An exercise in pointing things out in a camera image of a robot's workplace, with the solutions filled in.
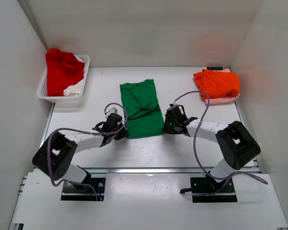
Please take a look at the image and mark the white plastic basket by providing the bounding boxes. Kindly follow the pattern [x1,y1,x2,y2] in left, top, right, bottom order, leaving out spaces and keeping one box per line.
[36,54,90,107]

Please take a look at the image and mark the aluminium rail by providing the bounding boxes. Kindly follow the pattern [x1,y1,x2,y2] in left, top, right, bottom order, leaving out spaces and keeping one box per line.
[86,167,203,174]

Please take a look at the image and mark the green t shirt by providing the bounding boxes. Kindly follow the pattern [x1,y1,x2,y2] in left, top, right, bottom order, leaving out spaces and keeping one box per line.
[120,79,164,139]

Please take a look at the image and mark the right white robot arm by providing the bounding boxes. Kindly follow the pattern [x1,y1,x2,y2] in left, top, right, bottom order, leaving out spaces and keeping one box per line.
[163,104,261,197]

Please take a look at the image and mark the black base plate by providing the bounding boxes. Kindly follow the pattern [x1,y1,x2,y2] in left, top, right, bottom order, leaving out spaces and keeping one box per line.
[60,175,106,202]
[190,177,238,203]

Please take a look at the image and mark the red t shirt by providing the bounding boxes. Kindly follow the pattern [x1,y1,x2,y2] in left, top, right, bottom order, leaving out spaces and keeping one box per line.
[46,48,85,97]

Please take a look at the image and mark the white t shirt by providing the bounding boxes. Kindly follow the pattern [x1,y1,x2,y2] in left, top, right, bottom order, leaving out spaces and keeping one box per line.
[63,55,87,96]

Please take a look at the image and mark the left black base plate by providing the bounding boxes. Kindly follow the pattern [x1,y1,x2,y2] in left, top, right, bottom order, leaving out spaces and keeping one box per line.
[60,175,106,202]

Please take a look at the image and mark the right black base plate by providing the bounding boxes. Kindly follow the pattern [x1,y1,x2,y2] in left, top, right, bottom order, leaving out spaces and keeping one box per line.
[190,177,238,203]

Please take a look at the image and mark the pink folded t shirt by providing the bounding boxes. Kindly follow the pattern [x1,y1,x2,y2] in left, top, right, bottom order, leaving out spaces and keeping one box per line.
[203,68,240,104]

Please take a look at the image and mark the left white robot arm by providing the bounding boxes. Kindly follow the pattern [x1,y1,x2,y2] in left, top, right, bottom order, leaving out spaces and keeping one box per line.
[32,108,129,192]

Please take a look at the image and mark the orange folded t shirt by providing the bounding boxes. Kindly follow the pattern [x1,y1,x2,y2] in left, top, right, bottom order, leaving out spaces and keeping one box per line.
[193,69,240,99]

